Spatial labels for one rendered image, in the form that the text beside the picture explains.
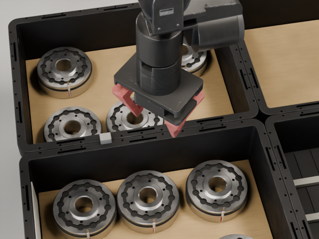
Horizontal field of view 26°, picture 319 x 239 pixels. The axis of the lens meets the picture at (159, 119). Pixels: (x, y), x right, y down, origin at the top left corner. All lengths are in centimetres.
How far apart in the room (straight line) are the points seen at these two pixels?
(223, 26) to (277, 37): 59
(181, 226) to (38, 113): 35
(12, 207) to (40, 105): 20
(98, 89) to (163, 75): 47
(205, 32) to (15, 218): 64
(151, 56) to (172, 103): 8
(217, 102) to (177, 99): 42
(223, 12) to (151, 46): 9
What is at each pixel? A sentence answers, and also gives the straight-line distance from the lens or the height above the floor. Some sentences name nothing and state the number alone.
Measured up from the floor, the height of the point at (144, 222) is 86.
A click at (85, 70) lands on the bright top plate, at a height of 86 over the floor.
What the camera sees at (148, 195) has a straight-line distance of 116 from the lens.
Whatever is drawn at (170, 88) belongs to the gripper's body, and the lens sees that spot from 87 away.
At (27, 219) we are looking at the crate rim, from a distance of 106.
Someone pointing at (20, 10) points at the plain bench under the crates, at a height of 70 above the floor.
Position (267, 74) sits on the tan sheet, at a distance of 134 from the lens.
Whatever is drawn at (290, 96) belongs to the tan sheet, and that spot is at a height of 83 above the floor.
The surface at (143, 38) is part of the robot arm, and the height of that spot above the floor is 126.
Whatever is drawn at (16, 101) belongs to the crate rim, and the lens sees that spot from 118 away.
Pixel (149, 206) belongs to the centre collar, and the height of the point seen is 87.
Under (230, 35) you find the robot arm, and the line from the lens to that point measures 83.
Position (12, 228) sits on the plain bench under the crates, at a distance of 132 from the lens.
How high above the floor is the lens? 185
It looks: 54 degrees down
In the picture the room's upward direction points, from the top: straight up
